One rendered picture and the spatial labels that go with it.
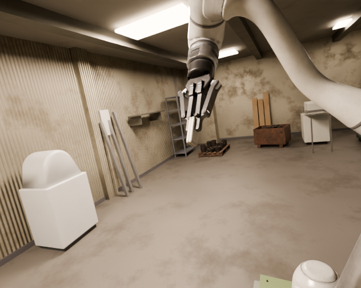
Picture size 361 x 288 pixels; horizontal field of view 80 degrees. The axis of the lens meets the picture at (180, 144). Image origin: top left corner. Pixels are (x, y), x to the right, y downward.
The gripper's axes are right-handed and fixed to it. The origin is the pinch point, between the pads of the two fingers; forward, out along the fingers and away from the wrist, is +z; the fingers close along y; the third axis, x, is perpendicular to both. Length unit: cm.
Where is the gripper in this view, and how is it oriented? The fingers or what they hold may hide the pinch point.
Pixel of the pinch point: (193, 131)
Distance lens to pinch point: 54.0
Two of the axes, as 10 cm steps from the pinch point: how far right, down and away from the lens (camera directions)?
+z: -1.4, 9.2, -3.7
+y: 8.1, -1.1, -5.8
